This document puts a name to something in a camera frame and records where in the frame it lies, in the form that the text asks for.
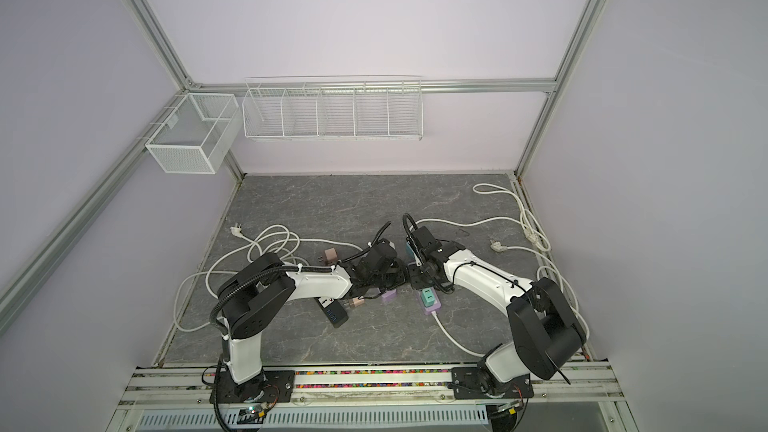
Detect black power strip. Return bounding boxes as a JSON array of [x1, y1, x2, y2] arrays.
[[318, 298, 349, 328]]

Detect teal power strip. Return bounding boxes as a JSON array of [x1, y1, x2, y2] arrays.
[[405, 240, 416, 263]]

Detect purple power strip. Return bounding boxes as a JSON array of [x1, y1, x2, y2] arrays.
[[381, 290, 397, 303], [422, 300, 442, 315]]

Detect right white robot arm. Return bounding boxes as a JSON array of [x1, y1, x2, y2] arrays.
[[404, 222, 588, 398]]

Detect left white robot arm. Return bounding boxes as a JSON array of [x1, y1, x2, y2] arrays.
[[209, 221, 407, 402]]

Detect white mesh box basket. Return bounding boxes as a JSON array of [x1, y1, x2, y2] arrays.
[[145, 92, 243, 175]]

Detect white power cable with plug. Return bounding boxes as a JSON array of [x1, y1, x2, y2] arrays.
[[172, 223, 367, 334]]

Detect long white cable right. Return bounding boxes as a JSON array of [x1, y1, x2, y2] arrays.
[[413, 182, 592, 349]]

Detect white wire shelf basket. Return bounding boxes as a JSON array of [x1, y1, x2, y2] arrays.
[[242, 75, 424, 140]]

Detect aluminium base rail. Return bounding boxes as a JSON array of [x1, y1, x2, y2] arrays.
[[107, 360, 637, 431]]

